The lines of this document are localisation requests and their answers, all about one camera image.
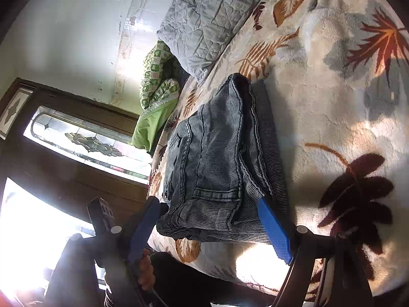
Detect stained glass wooden window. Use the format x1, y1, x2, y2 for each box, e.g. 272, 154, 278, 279
1, 78, 152, 223

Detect grey denim pants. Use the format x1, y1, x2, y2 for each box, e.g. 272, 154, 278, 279
156, 73, 288, 243

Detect green white patterned quilt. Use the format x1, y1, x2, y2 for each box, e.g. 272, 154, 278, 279
132, 40, 180, 153

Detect beige leaf-pattern blanket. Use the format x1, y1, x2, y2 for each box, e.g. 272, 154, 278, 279
149, 0, 408, 295

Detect grey quilted pillow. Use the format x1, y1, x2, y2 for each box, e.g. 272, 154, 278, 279
157, 0, 261, 83

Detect person's left hand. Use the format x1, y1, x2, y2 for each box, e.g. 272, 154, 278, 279
132, 248, 155, 292

